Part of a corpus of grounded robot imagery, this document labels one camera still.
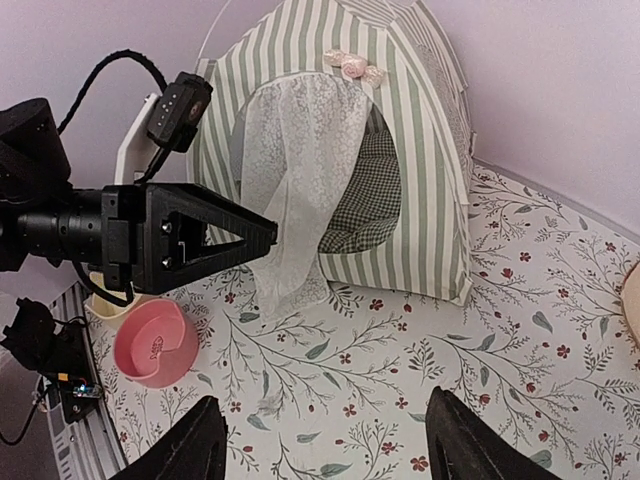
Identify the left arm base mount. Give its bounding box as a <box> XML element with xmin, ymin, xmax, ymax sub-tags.
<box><xmin>1</xmin><ymin>298</ymin><xmax>102</xmax><ymax>424</ymax></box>

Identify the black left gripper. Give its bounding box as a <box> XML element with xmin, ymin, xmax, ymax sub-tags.
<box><xmin>1</xmin><ymin>98</ymin><xmax>278</xmax><ymax>296</ymax></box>

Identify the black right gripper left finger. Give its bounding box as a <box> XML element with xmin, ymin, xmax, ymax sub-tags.
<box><xmin>112</xmin><ymin>396</ymin><xmax>228</xmax><ymax>480</ymax></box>

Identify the floral table mat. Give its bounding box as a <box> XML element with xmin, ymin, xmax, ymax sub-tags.
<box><xmin>91</xmin><ymin>167</ymin><xmax>639</xmax><ymax>479</ymax></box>

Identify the round wooden floral plate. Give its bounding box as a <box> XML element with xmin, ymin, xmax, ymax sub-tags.
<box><xmin>620</xmin><ymin>263</ymin><xmax>640</xmax><ymax>346</ymax></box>

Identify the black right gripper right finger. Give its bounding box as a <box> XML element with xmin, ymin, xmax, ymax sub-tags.
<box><xmin>426</xmin><ymin>388</ymin><xmax>556</xmax><ymax>480</ymax></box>

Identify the cream pet bowl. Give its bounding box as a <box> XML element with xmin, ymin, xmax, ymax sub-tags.
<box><xmin>85</xmin><ymin>293</ymin><xmax>152</xmax><ymax>330</ymax></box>

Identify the front aluminium rail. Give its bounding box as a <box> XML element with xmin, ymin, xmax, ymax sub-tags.
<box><xmin>45</xmin><ymin>283</ymin><xmax>128</xmax><ymax>479</ymax></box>

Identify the green checked cushion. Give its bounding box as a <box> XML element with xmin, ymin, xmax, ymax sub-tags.
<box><xmin>319</xmin><ymin>130</ymin><xmax>402</xmax><ymax>254</ymax></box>

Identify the green striped pet tent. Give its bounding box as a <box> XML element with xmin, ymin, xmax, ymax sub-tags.
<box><xmin>190</xmin><ymin>1</ymin><xmax>474</xmax><ymax>322</ymax></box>

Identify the pink pet bowl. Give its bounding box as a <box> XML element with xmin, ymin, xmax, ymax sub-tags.
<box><xmin>114</xmin><ymin>298</ymin><xmax>199</xmax><ymax>389</ymax></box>

